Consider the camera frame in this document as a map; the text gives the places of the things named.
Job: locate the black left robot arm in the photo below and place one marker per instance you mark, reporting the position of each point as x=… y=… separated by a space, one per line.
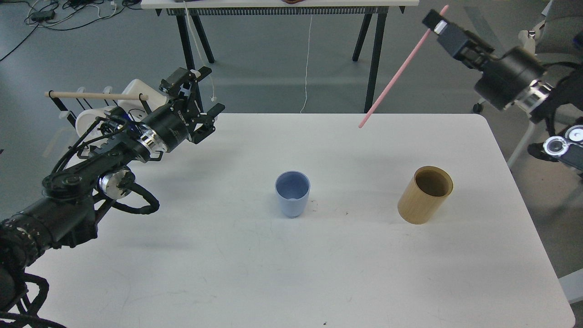
x=91 y=178

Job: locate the blue plastic cup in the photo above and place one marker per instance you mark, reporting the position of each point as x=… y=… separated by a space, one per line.
x=292 y=190

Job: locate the wooden dowel rack handle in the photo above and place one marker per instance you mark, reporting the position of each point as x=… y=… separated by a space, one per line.
x=88 y=95

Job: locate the pink chopstick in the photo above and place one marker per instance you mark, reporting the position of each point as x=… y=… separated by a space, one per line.
x=395 y=78

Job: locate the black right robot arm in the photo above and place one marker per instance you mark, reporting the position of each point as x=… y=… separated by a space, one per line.
x=518 y=78

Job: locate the background trestle table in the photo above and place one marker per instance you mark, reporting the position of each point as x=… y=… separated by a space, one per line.
x=312 y=56

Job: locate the bamboo cylinder holder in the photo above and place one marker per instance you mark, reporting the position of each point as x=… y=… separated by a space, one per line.
x=424 y=195

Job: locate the black wire dish rack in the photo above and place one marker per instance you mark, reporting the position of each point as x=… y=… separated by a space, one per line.
x=70 y=109

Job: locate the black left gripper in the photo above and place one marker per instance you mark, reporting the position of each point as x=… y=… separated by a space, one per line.
x=174 y=122

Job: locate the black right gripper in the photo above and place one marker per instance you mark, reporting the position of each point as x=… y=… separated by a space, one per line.
x=503 y=79

